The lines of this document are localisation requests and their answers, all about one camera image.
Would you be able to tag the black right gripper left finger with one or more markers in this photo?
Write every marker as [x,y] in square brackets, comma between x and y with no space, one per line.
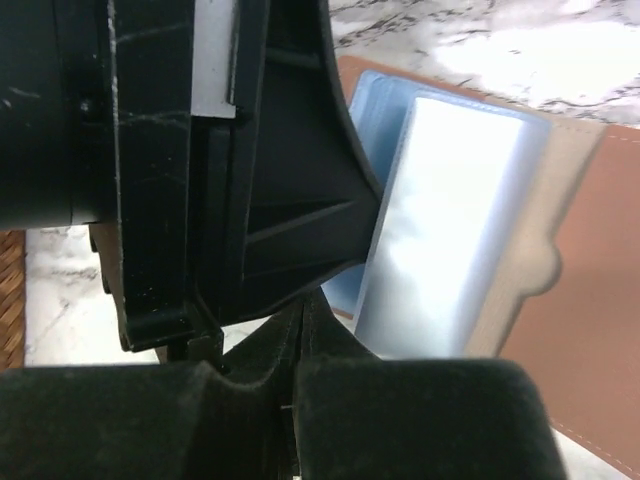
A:
[182,420]

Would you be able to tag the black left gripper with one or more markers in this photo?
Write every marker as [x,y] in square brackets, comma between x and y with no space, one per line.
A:
[98,103]

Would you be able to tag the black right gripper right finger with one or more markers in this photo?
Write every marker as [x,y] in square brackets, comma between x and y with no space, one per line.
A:
[357,416]

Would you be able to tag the tan leather card holder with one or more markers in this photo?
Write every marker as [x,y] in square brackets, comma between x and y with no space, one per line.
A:
[506,232]

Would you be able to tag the brown woven divided tray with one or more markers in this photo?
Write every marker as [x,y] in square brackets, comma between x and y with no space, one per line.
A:
[13,299]

